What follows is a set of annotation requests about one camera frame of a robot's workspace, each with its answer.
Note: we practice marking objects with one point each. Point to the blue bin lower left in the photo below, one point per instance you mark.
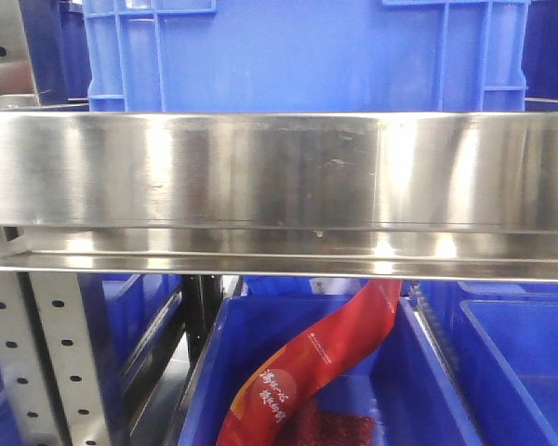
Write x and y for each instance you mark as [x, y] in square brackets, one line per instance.
[132, 301]

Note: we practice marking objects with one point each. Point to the blue bin with red bag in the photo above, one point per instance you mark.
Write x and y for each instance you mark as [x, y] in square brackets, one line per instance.
[398, 395]

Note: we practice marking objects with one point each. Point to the blue bin lower right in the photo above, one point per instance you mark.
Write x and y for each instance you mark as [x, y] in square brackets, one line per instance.
[500, 340]

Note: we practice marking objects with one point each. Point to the red printed bag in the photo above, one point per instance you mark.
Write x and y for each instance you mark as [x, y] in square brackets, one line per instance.
[308, 362]

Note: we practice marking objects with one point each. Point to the large light blue crate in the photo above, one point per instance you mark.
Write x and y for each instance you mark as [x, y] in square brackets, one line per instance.
[306, 56]

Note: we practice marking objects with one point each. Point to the stainless steel shelf rail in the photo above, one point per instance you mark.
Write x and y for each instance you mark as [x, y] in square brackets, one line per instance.
[425, 195]

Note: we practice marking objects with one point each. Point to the perforated steel shelf post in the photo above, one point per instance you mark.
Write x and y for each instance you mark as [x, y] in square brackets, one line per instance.
[58, 361]

